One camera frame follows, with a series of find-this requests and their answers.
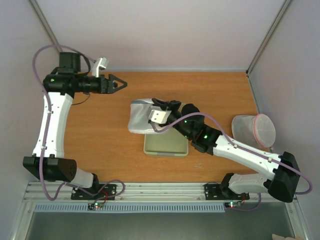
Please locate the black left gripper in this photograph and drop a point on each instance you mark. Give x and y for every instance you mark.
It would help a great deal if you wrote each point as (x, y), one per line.
(110, 86)

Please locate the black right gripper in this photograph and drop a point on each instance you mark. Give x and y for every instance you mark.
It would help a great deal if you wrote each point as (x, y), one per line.
(172, 107)

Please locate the white mesh laundry bag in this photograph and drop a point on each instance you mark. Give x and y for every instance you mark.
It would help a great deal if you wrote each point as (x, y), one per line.
(139, 116)

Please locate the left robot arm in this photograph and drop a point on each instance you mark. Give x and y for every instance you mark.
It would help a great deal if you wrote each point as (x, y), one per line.
(47, 162)

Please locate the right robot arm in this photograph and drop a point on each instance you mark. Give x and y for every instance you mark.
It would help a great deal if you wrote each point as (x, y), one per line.
(277, 175)

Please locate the pink-rimmed mesh laundry bag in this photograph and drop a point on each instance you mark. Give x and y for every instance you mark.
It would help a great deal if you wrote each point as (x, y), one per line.
(257, 131)

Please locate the green plastic basket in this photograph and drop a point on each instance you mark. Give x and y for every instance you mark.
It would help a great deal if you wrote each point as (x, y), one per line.
(168, 144)

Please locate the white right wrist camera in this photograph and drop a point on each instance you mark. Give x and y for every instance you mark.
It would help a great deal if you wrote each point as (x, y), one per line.
(159, 116)

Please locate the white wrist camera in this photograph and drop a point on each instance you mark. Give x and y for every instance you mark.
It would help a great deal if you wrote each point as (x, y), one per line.
(99, 65)
(159, 116)

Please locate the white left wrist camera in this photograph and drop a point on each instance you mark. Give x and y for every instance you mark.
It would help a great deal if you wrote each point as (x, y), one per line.
(99, 65)

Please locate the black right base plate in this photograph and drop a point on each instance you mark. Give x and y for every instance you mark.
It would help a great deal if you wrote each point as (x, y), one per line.
(213, 191)

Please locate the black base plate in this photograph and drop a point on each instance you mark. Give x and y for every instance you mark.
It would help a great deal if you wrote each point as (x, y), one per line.
(94, 192)
(213, 191)

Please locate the grey slotted cable duct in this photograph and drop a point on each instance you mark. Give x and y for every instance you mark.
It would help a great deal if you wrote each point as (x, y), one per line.
(128, 208)

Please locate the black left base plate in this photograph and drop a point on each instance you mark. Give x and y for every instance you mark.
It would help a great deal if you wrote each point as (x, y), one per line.
(94, 192)

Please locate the aluminium front rail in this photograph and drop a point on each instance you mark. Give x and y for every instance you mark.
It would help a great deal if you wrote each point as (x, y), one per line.
(136, 192)

